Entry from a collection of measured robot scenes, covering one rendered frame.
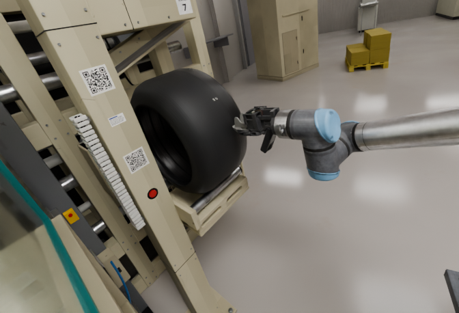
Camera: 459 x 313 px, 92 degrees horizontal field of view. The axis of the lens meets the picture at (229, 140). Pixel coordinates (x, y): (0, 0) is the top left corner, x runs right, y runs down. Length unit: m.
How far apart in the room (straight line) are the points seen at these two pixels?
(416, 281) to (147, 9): 2.10
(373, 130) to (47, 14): 0.90
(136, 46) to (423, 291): 2.09
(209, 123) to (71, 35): 0.46
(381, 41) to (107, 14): 5.56
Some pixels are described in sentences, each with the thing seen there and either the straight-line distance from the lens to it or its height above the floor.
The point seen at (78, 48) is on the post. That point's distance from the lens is 0.78.
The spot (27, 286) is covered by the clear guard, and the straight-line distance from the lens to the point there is 0.26.
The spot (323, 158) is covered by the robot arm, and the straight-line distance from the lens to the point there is 0.67.
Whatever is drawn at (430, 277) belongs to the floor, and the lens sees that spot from 1.99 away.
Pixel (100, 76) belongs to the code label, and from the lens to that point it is 0.79.
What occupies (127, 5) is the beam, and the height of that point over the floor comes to 1.73.
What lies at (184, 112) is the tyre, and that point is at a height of 1.34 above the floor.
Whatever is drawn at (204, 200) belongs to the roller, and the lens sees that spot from 1.03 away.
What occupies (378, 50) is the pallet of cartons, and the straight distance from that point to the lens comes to 6.10.
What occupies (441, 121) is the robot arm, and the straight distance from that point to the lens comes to 0.67.
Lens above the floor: 1.58
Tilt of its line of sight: 28 degrees down
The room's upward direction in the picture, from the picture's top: 13 degrees counter-clockwise
